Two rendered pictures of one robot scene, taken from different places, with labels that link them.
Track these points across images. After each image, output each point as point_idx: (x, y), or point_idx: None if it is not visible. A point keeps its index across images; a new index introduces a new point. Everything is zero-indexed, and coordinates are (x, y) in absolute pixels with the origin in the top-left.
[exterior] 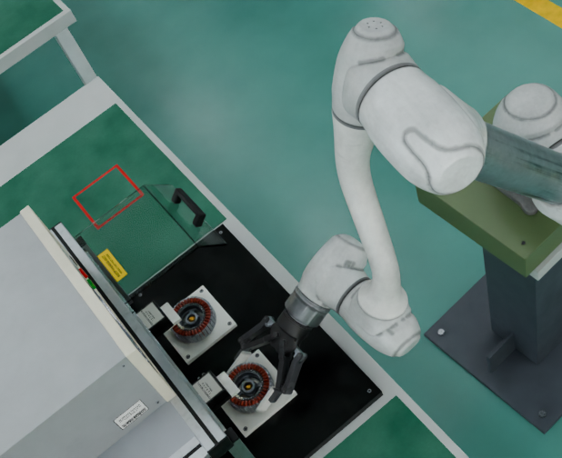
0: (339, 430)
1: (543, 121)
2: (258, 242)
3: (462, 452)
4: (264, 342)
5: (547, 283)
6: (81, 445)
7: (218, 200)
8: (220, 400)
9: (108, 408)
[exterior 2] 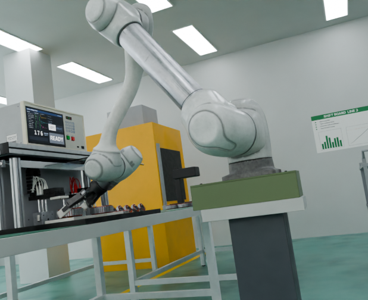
0: (58, 225)
1: (230, 102)
2: (158, 213)
3: (55, 230)
4: None
5: (254, 296)
6: None
7: (174, 211)
8: (50, 193)
9: (7, 126)
